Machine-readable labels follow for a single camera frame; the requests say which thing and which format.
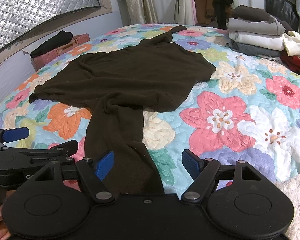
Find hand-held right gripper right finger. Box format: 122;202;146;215
181;149;263;203

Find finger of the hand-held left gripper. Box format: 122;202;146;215
0;127;30;143
30;140;79;167

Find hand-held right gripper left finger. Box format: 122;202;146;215
37;151;115;204

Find dark brown sweater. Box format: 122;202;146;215
29;25;217;195

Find floral quilt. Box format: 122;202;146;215
0;23;300;189

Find black folded cloth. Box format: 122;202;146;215
30;30;73;57

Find pink suitcase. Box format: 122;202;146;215
30;33;91;72

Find fluffy cream blanket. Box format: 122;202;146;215
277;172;300;240

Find silver quilted window cover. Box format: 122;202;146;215
0;0;102;55

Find dark grey folded garment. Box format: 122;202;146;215
230;41;283;57

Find white folded garment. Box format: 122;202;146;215
229;31;286;51

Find red cloth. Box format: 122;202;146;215
280;54;300;81

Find white hanging dress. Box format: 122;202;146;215
177;0;198;26

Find cream crumpled cloth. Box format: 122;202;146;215
282;31;300;61

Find brown hanging coat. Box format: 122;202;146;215
190;0;217;26

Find brown folded garment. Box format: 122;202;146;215
231;4;273;22

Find beige curtain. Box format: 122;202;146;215
120;0;159;24

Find black hanging garment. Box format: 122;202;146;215
205;0;234;30

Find black bag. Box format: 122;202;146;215
265;0;299;34

